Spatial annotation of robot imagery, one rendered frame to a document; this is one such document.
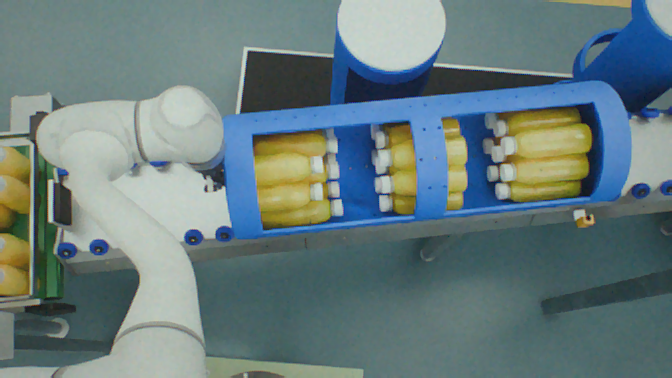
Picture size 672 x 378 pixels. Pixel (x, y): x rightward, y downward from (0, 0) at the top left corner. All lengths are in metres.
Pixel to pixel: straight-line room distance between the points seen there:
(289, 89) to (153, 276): 1.85
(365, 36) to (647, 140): 0.80
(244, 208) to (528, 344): 1.56
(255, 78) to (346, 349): 1.11
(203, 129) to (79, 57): 1.96
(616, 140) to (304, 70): 1.44
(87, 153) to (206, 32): 1.89
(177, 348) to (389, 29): 1.17
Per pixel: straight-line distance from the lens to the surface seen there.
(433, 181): 1.37
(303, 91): 2.56
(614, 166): 1.51
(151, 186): 1.68
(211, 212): 1.63
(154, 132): 1.06
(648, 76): 2.07
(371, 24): 1.69
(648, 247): 2.87
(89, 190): 0.97
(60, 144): 1.09
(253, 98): 2.56
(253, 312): 2.52
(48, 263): 1.75
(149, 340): 0.70
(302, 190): 1.42
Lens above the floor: 2.50
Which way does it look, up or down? 75 degrees down
